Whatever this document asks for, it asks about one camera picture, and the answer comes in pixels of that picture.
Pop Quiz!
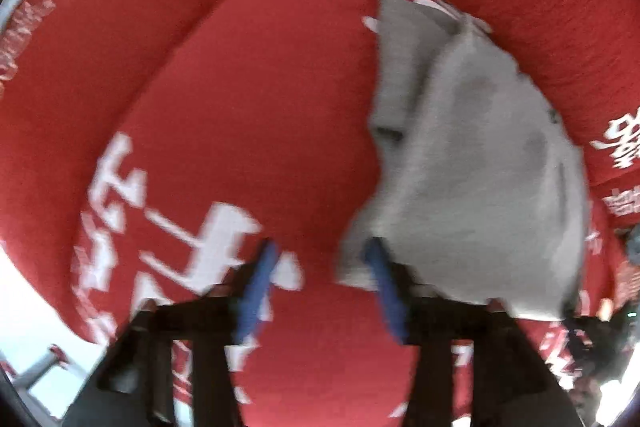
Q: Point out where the red sofa seat cushion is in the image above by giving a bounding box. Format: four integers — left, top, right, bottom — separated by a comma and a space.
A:
69, 0, 616, 427

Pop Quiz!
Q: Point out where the grey knit sweater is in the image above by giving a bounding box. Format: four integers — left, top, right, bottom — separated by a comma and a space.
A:
337, 0, 589, 321

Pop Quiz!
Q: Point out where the red sofa side cushion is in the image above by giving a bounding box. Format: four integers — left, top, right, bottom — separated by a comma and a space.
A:
0, 0, 279, 249

